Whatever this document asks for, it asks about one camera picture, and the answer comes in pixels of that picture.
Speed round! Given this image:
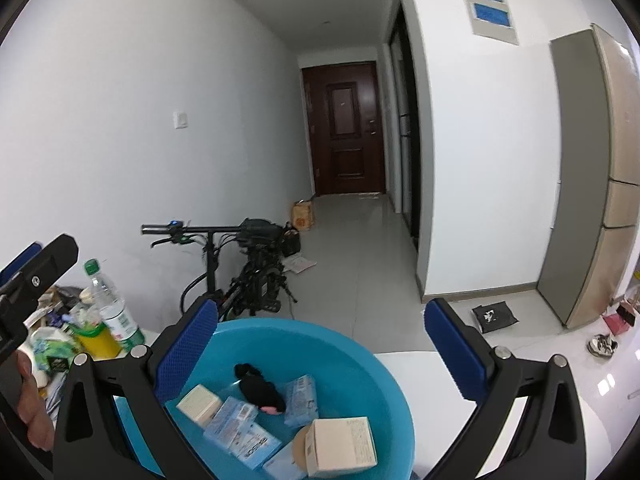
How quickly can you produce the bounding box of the light blue barcode box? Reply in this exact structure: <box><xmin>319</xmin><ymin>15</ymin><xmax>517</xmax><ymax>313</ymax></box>
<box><xmin>204</xmin><ymin>396</ymin><xmax>260</xmax><ymax>443</ymax></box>

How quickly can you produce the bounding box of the dark brown door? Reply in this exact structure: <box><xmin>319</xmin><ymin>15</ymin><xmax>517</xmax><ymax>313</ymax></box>
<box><xmin>301</xmin><ymin>61</ymin><xmax>387</xmax><ymax>197</ymax></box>

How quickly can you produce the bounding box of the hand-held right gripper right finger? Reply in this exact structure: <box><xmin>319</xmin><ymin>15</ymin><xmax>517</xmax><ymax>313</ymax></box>
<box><xmin>422</xmin><ymin>297</ymin><xmax>593</xmax><ymax>480</ymax></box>

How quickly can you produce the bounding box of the black plush pink bow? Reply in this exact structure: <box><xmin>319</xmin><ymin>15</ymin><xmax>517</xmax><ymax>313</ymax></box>
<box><xmin>234</xmin><ymin>362</ymin><xmax>287</xmax><ymax>417</ymax></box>

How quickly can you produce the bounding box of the white tan carton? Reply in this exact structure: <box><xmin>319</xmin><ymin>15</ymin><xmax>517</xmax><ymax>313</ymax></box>
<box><xmin>291</xmin><ymin>416</ymin><xmax>378</xmax><ymax>478</ymax></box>

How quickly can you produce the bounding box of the dark sliding door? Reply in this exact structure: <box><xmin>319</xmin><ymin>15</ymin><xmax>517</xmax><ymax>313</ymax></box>
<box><xmin>387</xmin><ymin>0</ymin><xmax>423</xmax><ymax>251</ymax></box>

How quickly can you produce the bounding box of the paper sheet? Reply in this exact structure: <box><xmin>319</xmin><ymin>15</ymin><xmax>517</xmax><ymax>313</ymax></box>
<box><xmin>282</xmin><ymin>255</ymin><xmax>318</xmax><ymax>275</ymax></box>

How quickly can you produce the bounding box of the blue plastic basin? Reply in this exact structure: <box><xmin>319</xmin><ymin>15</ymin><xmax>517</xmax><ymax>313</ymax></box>
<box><xmin>112</xmin><ymin>317</ymin><xmax>416</xmax><ymax>480</ymax></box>

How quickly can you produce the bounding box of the clear water bottle green label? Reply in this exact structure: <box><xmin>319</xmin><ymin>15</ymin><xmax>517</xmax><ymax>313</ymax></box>
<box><xmin>82</xmin><ymin>258</ymin><xmax>146</xmax><ymax>356</ymax></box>

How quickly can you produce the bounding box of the light blue barcode packet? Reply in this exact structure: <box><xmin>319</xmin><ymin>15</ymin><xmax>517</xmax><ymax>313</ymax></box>
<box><xmin>282</xmin><ymin>374</ymin><xmax>320</xmax><ymax>428</ymax></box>

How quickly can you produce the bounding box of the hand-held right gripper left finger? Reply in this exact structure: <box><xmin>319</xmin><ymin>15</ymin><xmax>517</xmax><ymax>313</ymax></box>
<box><xmin>52</xmin><ymin>296</ymin><xmax>222</xmax><ymax>480</ymax></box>

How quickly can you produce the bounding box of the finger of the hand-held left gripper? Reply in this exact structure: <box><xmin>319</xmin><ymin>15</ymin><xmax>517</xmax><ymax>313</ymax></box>
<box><xmin>0</xmin><ymin>233</ymin><xmax>80</xmax><ymax>357</ymax></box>
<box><xmin>0</xmin><ymin>241</ymin><xmax>43</xmax><ymax>286</ymax></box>

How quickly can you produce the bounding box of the blue plaid cloth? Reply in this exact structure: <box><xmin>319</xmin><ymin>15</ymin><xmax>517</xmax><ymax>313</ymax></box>
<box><xmin>42</xmin><ymin>370</ymin><xmax>73</xmax><ymax>421</ymax></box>

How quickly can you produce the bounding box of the cardboard box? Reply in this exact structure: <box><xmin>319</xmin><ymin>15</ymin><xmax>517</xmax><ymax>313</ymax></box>
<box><xmin>292</xmin><ymin>200</ymin><xmax>317</xmax><ymax>232</ymax></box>

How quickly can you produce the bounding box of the plain light blue box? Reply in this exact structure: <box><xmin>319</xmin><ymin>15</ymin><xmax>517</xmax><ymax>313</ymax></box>
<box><xmin>261</xmin><ymin>442</ymin><xmax>308</xmax><ymax>480</ymax></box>

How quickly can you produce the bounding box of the beige refrigerator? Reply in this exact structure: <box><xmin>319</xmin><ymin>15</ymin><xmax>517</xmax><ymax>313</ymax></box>
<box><xmin>536</xmin><ymin>24</ymin><xmax>640</xmax><ymax>331</ymax></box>

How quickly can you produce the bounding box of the black folding bicycle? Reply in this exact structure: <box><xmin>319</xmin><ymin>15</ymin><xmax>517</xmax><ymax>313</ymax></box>
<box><xmin>141</xmin><ymin>217</ymin><xmax>303</xmax><ymax>323</ymax></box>

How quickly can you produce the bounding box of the small blue white-lettered box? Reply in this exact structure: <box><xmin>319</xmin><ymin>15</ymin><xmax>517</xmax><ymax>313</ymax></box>
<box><xmin>229</xmin><ymin>422</ymin><xmax>283</xmax><ymax>471</ymax></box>

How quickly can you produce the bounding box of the person's left hand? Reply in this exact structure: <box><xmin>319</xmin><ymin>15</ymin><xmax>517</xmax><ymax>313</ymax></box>
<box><xmin>15</xmin><ymin>351</ymin><xmax>57</xmax><ymax>452</ymax></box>

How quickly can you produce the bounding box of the green tissue pack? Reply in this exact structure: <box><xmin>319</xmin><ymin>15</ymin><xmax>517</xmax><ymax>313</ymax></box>
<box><xmin>30</xmin><ymin>326</ymin><xmax>83</xmax><ymax>376</ymax></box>

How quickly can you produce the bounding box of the black bag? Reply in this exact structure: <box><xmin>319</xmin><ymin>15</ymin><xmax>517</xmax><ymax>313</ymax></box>
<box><xmin>471</xmin><ymin>301</ymin><xmax>520</xmax><ymax>333</ymax></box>

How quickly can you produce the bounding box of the yellow plastic bin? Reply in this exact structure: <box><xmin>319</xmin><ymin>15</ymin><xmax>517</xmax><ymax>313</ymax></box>
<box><xmin>75</xmin><ymin>322</ymin><xmax>123</xmax><ymax>361</ymax></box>

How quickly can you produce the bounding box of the pink bag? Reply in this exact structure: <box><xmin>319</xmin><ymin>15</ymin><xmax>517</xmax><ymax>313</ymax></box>
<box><xmin>602</xmin><ymin>305</ymin><xmax>638</xmax><ymax>336</ymax></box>

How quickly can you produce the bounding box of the cream box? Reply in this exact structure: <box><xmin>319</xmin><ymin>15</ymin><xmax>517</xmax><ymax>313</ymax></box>
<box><xmin>176</xmin><ymin>384</ymin><xmax>223</xmax><ymax>428</ymax></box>

